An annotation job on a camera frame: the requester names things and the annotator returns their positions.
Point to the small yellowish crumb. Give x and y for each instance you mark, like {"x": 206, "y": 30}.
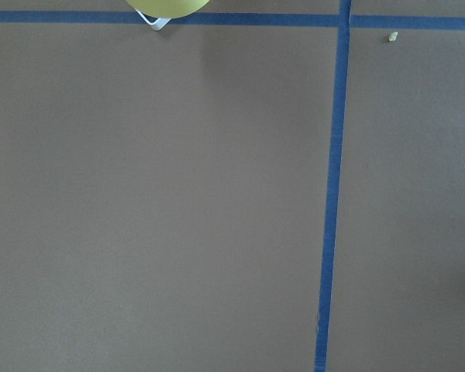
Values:
{"x": 392, "y": 37}

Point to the yellow cup on rack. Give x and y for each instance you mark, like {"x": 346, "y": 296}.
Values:
{"x": 169, "y": 9}

